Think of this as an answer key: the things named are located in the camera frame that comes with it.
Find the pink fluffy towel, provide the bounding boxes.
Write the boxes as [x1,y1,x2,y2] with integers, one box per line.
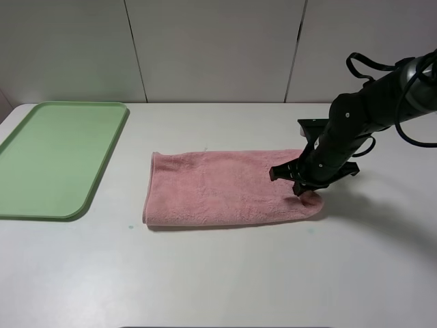
[143,150,324,228]

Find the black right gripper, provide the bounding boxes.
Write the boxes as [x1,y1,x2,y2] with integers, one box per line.
[269,135,360,196]

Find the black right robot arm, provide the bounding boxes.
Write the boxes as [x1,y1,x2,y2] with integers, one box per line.
[269,51,436,196]

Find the green plastic tray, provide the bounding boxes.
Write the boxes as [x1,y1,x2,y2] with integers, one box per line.
[1,101,130,222]

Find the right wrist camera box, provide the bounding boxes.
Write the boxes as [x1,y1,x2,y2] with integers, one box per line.
[298,119,328,144]

